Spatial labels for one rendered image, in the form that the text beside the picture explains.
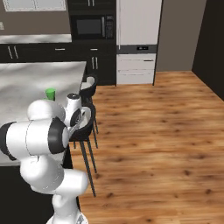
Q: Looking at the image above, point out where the green cup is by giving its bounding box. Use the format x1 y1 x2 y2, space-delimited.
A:
45 87 57 102

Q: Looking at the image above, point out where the black base cupboard run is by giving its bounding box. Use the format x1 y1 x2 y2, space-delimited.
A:
0 34 117 87

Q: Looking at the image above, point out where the white fridge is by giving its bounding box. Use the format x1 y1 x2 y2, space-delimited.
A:
115 0 163 87

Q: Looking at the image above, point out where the black microwave oven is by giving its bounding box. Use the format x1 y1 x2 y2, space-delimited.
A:
69 14 116 41

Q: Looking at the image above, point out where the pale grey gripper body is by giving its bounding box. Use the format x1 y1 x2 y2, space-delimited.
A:
67 107 88 138

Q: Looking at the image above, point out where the black stool with white seat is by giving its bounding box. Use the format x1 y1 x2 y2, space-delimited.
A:
79 73 99 107
68 102 100 198

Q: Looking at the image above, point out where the black wall cupboard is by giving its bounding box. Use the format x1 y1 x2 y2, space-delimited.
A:
66 0 117 16

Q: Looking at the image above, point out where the black island with marble top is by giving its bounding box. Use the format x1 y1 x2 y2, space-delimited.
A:
0 60 88 224

